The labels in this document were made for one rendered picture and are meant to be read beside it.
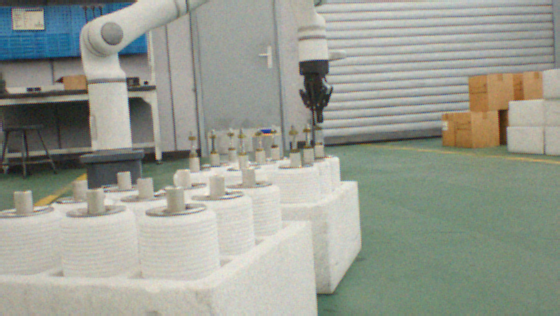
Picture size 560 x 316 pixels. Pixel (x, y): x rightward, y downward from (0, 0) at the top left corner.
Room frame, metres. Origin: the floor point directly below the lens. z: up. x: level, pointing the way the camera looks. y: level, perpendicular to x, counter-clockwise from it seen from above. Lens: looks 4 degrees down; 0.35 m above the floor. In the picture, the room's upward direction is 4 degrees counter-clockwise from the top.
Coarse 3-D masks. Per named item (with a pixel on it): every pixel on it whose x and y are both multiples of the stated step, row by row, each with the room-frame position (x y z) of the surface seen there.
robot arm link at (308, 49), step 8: (304, 40) 1.42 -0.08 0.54; (312, 40) 1.41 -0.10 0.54; (320, 40) 1.42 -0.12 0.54; (304, 48) 1.42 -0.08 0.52; (312, 48) 1.41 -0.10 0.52; (320, 48) 1.42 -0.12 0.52; (304, 56) 1.42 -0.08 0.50; (312, 56) 1.41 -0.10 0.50; (320, 56) 1.42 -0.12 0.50; (328, 56) 1.45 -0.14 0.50; (336, 56) 1.44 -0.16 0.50; (344, 56) 1.44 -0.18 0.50
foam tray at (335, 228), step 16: (336, 192) 1.30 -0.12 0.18; (352, 192) 1.42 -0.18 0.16; (288, 208) 1.15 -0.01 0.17; (304, 208) 1.14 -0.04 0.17; (320, 208) 1.13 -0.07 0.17; (336, 208) 1.22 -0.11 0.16; (352, 208) 1.41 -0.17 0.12; (320, 224) 1.13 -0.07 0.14; (336, 224) 1.21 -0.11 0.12; (352, 224) 1.39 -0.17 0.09; (320, 240) 1.13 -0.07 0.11; (336, 240) 1.20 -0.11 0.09; (352, 240) 1.38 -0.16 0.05; (320, 256) 1.13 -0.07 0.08; (336, 256) 1.19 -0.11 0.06; (352, 256) 1.37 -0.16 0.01; (320, 272) 1.14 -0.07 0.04; (336, 272) 1.18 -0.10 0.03; (320, 288) 1.14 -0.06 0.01
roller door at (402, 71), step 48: (336, 0) 6.62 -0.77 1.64; (384, 0) 6.74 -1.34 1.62; (432, 0) 6.86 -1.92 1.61; (480, 0) 6.98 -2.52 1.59; (528, 0) 7.09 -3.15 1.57; (336, 48) 6.63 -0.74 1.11; (384, 48) 6.73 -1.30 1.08; (432, 48) 6.84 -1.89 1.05; (480, 48) 6.97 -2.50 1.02; (528, 48) 7.10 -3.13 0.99; (336, 96) 6.61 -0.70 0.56; (384, 96) 6.72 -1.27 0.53; (432, 96) 6.85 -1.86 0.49; (336, 144) 6.59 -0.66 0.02
